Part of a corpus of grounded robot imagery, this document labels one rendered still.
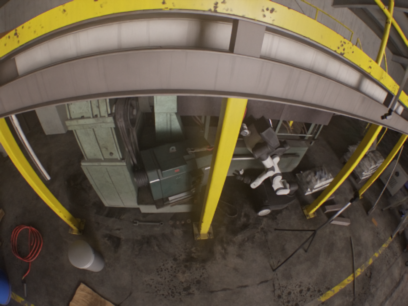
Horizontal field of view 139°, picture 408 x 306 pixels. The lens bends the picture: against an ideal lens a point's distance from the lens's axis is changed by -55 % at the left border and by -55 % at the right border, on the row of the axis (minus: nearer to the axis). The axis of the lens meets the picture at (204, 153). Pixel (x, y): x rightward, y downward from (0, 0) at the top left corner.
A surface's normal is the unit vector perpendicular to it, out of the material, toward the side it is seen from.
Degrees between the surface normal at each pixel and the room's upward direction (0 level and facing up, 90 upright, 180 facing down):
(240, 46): 90
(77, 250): 1
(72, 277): 0
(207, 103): 90
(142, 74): 90
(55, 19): 90
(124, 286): 0
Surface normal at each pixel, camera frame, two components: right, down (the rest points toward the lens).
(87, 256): 0.12, -0.73
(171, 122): 0.13, 0.68
